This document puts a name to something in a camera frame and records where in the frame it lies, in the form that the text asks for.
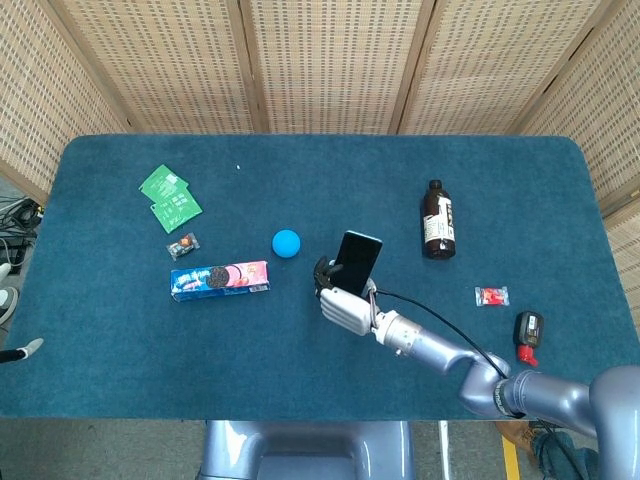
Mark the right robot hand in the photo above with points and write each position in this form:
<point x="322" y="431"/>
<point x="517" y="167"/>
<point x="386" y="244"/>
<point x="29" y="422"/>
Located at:
<point x="342" y="307"/>

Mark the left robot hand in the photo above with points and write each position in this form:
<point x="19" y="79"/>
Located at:
<point x="30" y="346"/>

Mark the black smartphone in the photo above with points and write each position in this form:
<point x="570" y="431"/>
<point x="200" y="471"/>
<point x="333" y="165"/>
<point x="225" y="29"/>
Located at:
<point x="356" y="260"/>

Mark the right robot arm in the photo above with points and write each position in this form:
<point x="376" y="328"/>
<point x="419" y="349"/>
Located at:
<point x="435" y="350"/>

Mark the blue ball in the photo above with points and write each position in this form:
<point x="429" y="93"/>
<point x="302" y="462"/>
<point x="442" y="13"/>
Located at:
<point x="286" y="244"/>

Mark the brown bottle with label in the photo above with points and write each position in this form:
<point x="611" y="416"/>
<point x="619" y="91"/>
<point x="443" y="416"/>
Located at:
<point x="440" y="235"/>

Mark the blue Oreo cookie box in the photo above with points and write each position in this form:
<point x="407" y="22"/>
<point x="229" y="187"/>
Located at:
<point x="220" y="281"/>

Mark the red and clear candy wrapper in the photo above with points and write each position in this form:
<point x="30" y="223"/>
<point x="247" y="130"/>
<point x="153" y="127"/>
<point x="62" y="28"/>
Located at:
<point x="492" y="296"/>

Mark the blue carpet tablecloth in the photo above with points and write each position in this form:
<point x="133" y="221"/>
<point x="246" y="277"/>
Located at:
<point x="200" y="360"/>

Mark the small dark candy wrapper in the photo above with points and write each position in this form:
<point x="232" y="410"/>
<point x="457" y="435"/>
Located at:
<point x="182" y="245"/>

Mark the white table leg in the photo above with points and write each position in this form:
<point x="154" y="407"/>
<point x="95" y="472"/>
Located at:
<point x="443" y="450"/>

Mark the black red device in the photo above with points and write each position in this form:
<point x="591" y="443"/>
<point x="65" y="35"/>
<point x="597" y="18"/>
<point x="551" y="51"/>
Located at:
<point x="529" y="327"/>

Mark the green sachet packet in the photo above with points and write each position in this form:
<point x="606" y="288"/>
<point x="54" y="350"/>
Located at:
<point x="160" y="182"/>
<point x="177" y="210"/>

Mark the brown shoe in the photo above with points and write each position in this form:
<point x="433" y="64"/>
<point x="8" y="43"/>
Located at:
<point x="532" y="437"/>

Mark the woven bamboo folding screen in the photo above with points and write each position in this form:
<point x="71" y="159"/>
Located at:
<point x="330" y="60"/>

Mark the blue jeans leg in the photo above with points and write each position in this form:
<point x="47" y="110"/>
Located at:
<point x="565" y="457"/>

